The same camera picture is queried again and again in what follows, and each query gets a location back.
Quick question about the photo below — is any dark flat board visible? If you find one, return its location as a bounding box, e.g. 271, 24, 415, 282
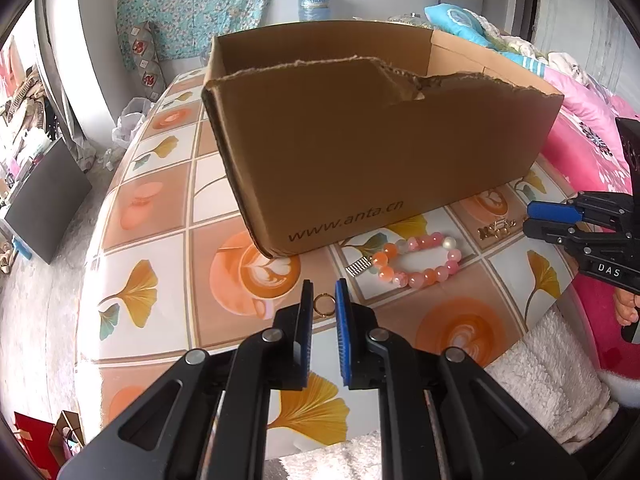
4, 136, 93, 265

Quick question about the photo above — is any small ribbed metal clip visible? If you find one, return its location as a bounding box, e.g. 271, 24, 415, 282
345, 255, 372, 278

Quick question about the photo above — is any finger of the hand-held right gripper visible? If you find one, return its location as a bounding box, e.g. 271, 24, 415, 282
527, 193, 601, 223
522, 219, 585, 253

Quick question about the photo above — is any teal floral hanging cloth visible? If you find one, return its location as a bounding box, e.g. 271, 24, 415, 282
117, 0, 287, 73

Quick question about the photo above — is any leaf and coffee patterned tablecloth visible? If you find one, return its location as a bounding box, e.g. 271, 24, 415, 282
75, 67, 588, 461

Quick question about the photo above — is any pink orange bead bracelet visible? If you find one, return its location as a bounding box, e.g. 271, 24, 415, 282
371, 231, 462, 289

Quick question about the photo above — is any cluttered storage shelf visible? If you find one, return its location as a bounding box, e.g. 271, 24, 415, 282
0, 35, 58, 196

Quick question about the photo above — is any white plastic bag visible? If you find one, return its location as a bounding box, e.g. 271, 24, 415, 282
111, 97, 156, 151

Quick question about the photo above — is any cream knitted blanket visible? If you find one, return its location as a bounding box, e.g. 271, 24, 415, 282
547, 51, 591, 86

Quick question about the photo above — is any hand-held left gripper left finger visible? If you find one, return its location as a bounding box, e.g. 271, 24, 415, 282
57, 279, 315, 480

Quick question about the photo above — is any grey patterned pillow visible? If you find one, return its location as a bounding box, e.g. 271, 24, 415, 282
122, 21, 167, 101

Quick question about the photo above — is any brown cardboard box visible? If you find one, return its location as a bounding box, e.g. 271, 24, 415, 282
201, 19, 565, 260

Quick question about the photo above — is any blue water jug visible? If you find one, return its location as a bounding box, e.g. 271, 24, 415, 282
297, 0, 333, 22

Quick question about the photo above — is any white fleece blanket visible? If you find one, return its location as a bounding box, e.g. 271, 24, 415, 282
277, 305, 613, 480

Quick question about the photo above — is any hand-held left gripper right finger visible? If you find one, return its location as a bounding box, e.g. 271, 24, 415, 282
335, 278, 573, 480

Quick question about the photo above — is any pink floral blanket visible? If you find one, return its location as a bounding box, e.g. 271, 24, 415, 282
542, 67, 640, 401

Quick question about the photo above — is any person's right hand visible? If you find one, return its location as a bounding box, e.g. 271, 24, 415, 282
614, 287, 640, 327

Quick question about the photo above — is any gold ring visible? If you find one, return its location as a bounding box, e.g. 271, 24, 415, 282
312, 292, 337, 318

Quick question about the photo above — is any red paper bag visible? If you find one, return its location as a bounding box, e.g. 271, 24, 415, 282
12, 411, 56, 468

